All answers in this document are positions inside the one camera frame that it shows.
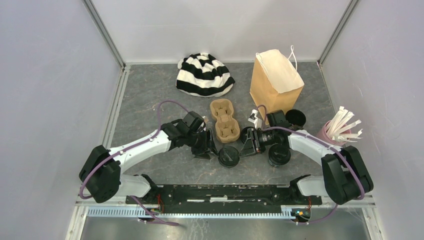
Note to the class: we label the white wrapped straws bundle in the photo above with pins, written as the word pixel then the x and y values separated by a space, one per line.
pixel 341 125

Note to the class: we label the black coffee cup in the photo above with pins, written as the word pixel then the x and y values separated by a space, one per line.
pixel 295 117
pixel 277 163
pixel 228 166

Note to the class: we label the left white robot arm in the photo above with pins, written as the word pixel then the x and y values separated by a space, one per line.
pixel 103 174

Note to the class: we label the right aluminium frame post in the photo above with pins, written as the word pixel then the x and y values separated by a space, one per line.
pixel 352 5

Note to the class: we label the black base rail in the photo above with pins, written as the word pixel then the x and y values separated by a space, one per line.
pixel 226 199

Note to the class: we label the black white striped cloth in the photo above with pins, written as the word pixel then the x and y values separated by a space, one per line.
pixel 202 75

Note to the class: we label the aluminium frame post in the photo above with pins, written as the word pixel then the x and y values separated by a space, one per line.
pixel 94 14
pixel 352 5

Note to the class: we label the pink straw holder cup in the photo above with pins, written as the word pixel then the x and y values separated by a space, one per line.
pixel 322 135

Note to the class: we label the brown paper bag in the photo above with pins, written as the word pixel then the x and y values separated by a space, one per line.
pixel 275 81

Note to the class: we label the brown cardboard cup carrier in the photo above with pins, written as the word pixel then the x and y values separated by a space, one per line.
pixel 227 127

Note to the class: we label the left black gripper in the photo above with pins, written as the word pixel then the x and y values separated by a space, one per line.
pixel 208 140

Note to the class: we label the left aluminium frame post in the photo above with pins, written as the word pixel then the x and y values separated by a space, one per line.
pixel 94 14

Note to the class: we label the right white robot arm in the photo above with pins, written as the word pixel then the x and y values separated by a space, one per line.
pixel 345 176

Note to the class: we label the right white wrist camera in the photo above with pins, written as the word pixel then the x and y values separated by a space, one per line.
pixel 255 118

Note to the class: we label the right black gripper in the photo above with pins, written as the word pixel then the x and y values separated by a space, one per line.
pixel 252 145

